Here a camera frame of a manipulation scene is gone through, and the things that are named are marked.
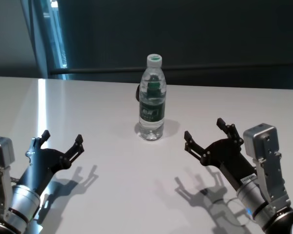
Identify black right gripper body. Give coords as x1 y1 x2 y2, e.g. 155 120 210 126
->
200 138 258 191

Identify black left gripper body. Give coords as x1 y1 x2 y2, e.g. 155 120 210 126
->
18 148 71 195

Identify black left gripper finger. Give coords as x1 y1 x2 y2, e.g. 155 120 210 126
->
30 130 51 151
60 134 85 166

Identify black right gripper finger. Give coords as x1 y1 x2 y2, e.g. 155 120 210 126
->
216 117 245 153
184 131 209 163

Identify clear water bottle green label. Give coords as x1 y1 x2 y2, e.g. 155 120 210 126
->
138 54 167 141

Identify small dark object behind bottle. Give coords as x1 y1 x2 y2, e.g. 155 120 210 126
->
134 84 142 102

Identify grey horizontal handrail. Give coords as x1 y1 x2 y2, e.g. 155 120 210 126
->
49 63 293 75

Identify window glass strip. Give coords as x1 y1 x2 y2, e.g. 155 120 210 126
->
42 0 70 81

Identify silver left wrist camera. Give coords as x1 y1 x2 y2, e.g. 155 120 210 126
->
0 136 15 220

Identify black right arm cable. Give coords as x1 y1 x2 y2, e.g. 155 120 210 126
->
226 198 253 220

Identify grey window frame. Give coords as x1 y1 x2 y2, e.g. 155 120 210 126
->
21 0 57 79

